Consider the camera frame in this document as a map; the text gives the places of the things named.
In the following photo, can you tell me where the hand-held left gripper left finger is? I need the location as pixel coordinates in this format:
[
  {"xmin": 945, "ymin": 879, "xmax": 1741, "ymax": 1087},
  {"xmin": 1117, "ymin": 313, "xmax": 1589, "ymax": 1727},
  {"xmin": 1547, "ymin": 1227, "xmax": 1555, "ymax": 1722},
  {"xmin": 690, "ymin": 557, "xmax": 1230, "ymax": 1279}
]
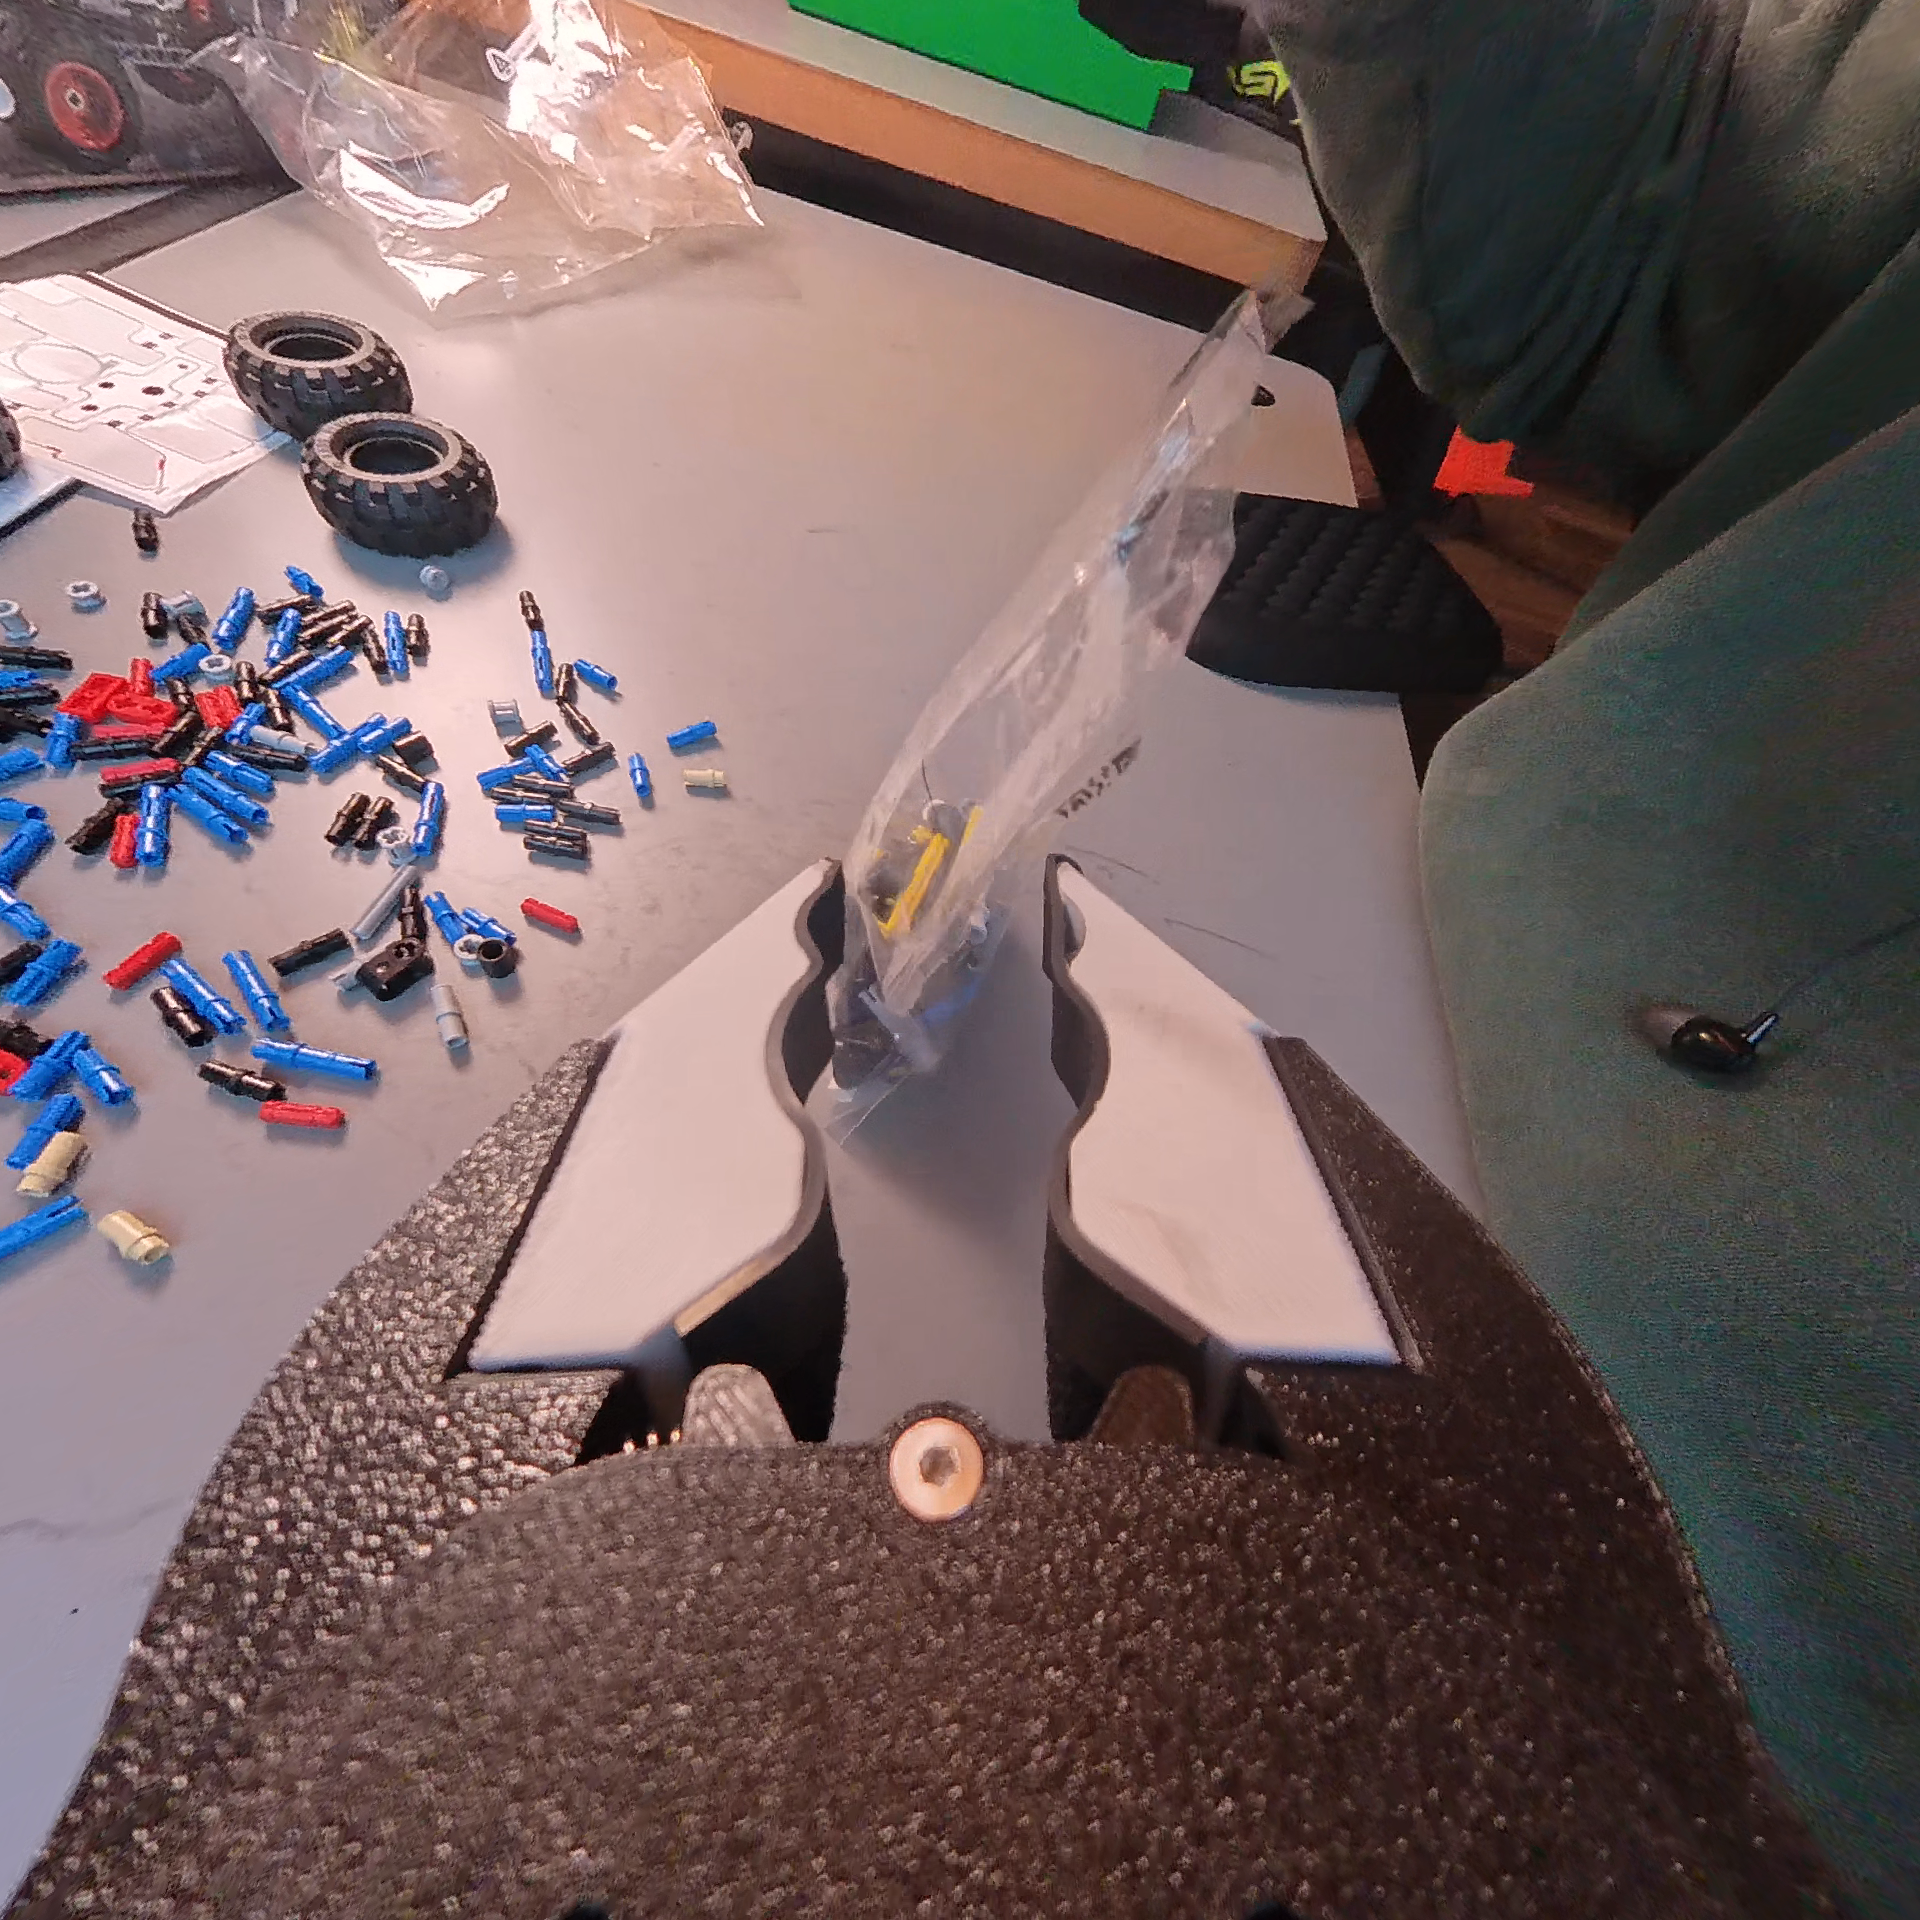
[{"xmin": 465, "ymin": 864, "xmax": 840, "ymax": 1375}]

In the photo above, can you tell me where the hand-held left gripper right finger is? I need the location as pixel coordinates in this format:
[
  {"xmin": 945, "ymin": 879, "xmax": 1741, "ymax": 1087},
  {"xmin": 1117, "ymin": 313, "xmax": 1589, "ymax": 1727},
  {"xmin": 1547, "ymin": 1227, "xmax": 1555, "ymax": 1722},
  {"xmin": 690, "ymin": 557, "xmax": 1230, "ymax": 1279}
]
[{"xmin": 1039, "ymin": 855, "xmax": 1405, "ymax": 1367}]

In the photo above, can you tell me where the clear plastic bag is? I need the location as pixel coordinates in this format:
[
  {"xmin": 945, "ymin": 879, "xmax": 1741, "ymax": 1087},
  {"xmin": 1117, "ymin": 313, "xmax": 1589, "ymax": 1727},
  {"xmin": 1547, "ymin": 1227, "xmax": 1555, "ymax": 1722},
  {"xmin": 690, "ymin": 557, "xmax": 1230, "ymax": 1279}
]
[{"xmin": 824, "ymin": 285, "xmax": 1315, "ymax": 1161}]

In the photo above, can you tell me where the pile of small toy parts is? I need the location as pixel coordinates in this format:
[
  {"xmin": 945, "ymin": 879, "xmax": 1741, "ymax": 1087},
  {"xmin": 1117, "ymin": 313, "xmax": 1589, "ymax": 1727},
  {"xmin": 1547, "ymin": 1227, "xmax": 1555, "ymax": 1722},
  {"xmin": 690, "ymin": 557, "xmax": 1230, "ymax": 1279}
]
[{"xmin": 0, "ymin": 555, "xmax": 741, "ymax": 1279}]

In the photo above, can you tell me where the black toy tire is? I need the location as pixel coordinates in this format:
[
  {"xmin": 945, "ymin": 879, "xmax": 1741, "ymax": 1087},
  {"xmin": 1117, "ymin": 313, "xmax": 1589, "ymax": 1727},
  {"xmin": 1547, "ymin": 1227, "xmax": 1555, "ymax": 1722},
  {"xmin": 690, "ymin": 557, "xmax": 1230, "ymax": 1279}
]
[
  {"xmin": 301, "ymin": 411, "xmax": 496, "ymax": 557},
  {"xmin": 226, "ymin": 310, "xmax": 414, "ymax": 442}
]

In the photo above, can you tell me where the person's right forearm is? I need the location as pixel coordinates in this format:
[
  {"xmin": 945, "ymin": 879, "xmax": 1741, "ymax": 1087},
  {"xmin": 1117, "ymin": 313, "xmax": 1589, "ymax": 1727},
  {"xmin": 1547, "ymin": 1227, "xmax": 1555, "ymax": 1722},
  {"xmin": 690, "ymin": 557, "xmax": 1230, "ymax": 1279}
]
[{"xmin": 1254, "ymin": 0, "xmax": 1920, "ymax": 530}]

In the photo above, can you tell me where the grey desk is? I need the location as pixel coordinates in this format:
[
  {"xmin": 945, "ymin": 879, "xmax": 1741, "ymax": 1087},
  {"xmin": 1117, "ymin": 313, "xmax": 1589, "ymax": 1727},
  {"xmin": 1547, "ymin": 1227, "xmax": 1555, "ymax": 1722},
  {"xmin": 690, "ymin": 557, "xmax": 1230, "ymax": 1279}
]
[{"xmin": 0, "ymin": 166, "xmax": 1488, "ymax": 1862}]

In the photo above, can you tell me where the black chair armrest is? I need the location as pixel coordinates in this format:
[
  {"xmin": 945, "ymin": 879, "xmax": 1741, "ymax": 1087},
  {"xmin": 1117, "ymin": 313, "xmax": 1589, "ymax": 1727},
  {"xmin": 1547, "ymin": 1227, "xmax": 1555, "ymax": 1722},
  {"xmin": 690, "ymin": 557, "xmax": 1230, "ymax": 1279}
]
[{"xmin": 1185, "ymin": 495, "xmax": 1502, "ymax": 696}]

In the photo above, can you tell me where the small orange tag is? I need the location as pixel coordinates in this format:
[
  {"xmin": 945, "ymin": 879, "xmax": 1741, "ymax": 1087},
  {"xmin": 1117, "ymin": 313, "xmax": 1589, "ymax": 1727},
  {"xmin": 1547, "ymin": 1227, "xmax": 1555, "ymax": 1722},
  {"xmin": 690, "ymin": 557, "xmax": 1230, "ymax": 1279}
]
[{"xmin": 1430, "ymin": 426, "xmax": 1537, "ymax": 505}]

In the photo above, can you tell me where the white sticker sheet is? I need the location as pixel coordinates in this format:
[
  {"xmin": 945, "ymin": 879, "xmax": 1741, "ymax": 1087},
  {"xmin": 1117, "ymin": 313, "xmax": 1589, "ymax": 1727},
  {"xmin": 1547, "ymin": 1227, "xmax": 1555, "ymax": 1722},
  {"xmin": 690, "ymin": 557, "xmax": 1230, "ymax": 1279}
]
[{"xmin": 0, "ymin": 277, "xmax": 301, "ymax": 512}]

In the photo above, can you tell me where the light wooden table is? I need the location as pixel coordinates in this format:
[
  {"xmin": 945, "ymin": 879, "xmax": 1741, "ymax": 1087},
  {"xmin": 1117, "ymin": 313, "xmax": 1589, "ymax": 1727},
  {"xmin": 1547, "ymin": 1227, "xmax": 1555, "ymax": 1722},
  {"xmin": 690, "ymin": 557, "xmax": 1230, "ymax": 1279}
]
[{"xmin": 647, "ymin": 0, "xmax": 1328, "ymax": 290}]

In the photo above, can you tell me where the crumpled empty plastic bag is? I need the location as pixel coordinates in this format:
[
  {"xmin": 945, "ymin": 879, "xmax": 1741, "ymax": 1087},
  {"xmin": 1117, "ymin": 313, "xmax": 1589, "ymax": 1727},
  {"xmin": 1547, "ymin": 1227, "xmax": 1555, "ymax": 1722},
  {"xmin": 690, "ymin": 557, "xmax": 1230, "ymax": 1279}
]
[{"xmin": 226, "ymin": 0, "xmax": 768, "ymax": 320}]

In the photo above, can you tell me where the green plastic bin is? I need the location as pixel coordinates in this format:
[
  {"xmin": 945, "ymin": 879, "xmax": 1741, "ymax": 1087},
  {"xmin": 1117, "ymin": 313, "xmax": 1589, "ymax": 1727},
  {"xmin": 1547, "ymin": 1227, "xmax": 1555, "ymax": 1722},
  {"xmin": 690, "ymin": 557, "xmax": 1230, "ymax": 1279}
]
[{"xmin": 785, "ymin": 0, "xmax": 1201, "ymax": 135}]

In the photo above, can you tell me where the black toy set box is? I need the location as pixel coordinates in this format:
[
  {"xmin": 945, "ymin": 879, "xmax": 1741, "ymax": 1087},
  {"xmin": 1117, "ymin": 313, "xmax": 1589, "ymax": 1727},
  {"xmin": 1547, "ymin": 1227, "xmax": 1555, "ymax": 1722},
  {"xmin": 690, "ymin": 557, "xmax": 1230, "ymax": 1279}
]
[{"xmin": 0, "ymin": 0, "xmax": 278, "ymax": 168}]

